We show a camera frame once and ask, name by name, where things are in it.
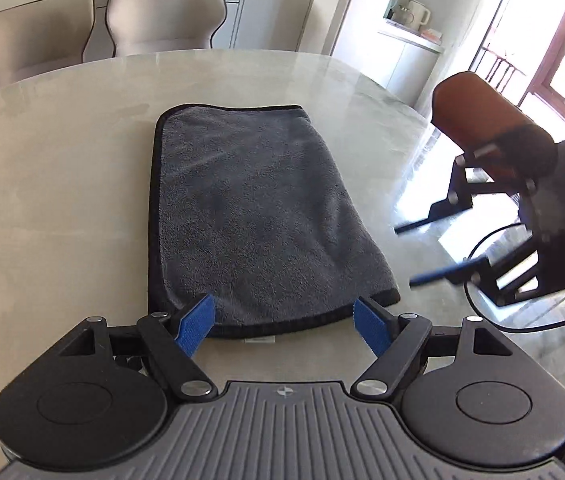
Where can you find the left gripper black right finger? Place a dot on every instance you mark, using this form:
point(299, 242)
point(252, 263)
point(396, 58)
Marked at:
point(397, 342)

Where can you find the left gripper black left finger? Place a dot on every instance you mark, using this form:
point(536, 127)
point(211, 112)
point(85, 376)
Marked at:
point(171, 340)

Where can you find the blue and grey microfibre towel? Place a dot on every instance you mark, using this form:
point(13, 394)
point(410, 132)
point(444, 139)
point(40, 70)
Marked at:
point(248, 206)

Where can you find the brown leather chair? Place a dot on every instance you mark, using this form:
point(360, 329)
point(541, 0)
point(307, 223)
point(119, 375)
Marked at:
point(473, 114)

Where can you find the white side counter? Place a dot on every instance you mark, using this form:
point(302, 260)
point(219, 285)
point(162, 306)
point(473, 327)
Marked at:
point(397, 59)

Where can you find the white electric kettle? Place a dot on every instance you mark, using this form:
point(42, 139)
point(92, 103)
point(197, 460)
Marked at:
point(412, 15)

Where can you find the right grey dining chair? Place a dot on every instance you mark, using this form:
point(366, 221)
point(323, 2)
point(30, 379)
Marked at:
point(152, 26)

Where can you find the grey dining chair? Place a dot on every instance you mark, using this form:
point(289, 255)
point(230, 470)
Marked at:
point(152, 26)
point(42, 36)

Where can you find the left grey dining chair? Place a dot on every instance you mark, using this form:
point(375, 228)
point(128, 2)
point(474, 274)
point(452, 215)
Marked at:
point(42, 36)

